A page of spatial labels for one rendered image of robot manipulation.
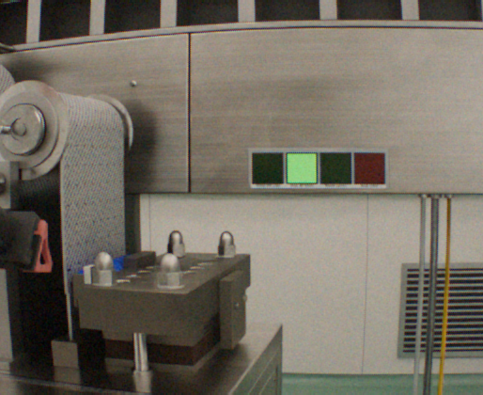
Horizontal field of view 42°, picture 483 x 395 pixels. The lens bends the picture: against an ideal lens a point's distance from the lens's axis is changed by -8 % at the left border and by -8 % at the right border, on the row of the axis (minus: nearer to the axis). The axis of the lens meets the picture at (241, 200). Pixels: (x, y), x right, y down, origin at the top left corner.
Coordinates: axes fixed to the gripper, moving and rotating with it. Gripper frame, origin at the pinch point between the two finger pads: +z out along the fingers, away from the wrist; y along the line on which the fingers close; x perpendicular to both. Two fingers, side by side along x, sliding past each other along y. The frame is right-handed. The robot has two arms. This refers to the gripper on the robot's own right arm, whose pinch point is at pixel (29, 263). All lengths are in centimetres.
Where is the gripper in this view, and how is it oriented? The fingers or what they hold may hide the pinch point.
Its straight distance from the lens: 89.7
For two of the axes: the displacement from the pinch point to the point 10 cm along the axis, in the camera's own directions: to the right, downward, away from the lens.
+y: 9.8, 0.1, -2.2
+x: 1.0, -8.9, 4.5
